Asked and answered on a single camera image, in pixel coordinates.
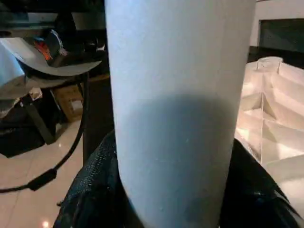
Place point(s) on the white plastic table leg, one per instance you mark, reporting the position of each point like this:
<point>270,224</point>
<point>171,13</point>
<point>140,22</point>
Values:
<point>175,95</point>

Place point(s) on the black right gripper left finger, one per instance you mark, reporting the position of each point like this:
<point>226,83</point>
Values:
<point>95,194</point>

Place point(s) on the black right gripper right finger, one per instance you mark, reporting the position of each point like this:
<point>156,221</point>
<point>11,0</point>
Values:
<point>256,194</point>

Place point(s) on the white cabinet with glass doors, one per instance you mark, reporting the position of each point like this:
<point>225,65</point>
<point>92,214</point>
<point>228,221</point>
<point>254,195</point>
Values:
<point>280,23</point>

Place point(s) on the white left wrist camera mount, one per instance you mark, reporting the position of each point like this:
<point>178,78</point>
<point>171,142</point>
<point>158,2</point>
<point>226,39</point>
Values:
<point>52,64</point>

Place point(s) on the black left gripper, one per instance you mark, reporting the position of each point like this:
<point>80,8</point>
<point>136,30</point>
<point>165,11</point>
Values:
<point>47,19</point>

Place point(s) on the white plastic table top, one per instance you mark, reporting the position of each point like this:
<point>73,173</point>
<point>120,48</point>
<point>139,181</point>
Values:
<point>275,123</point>

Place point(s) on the brown cardboard box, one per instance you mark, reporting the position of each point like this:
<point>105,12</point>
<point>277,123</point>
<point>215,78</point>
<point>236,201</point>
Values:
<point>69,102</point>

